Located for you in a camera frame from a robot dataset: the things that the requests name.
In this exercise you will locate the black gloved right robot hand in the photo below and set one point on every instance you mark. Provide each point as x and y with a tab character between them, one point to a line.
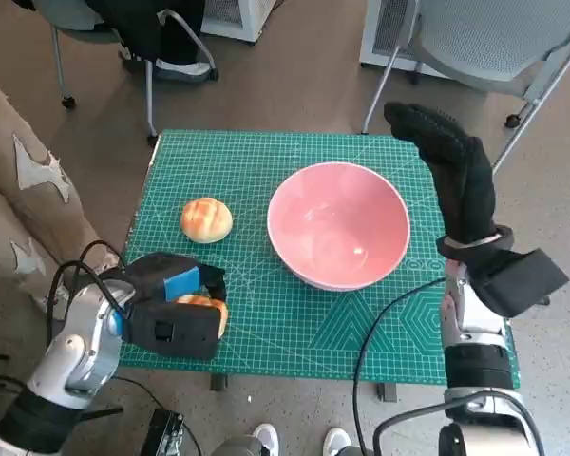
465	190

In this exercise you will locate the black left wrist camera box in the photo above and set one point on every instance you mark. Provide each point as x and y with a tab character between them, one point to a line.
180	332

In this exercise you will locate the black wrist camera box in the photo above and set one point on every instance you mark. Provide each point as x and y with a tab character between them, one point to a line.
180	332
518	280

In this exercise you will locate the round golden toy bun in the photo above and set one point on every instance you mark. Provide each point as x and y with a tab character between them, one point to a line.
206	221

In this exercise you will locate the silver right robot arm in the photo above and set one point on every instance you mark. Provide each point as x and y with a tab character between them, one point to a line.
475	366

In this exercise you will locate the office chair with white frame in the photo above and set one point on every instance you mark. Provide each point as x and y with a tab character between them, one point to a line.
149	95

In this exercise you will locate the standing person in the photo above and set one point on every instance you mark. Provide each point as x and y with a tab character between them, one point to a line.
33	190

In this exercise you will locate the white perforated cabinet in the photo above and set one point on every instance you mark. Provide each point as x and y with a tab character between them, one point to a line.
233	16
385	33

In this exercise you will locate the black box device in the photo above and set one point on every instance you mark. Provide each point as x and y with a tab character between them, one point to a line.
161	434

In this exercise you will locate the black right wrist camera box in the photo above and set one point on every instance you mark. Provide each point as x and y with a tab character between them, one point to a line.
518	280

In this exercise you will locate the grey mesh chair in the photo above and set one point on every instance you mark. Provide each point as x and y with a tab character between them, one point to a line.
494	38

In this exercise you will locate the green cutting mat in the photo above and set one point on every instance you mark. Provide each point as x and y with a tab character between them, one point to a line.
275	323

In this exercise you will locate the orange scored toy bread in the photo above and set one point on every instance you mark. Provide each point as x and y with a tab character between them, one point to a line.
195	299

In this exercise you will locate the pink bowl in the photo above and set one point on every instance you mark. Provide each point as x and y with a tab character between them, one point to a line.
337	228

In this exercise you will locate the white foot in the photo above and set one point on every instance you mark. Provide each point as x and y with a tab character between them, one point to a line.
266	439
337	442

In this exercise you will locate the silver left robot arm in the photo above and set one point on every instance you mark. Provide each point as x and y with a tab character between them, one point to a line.
76	347

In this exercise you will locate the seated person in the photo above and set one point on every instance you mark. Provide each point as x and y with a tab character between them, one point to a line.
171	33

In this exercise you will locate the bare left hand blue tape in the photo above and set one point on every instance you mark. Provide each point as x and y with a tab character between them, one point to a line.
152	273

